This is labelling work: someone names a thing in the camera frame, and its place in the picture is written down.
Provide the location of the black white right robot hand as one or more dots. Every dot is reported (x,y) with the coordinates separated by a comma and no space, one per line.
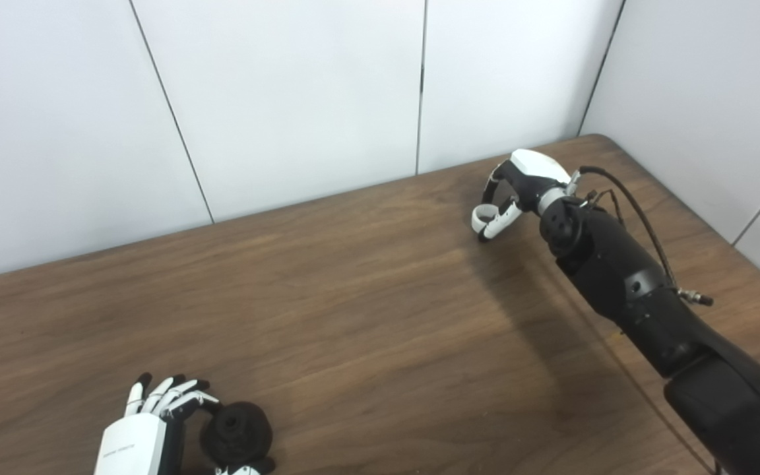
(535,171)

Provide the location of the round black part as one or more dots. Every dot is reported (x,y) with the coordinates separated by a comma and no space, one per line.
(238,432)

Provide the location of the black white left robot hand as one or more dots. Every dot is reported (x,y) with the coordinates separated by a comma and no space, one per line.
(132,445)

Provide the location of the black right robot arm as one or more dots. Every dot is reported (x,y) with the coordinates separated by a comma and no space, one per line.
(650,303)

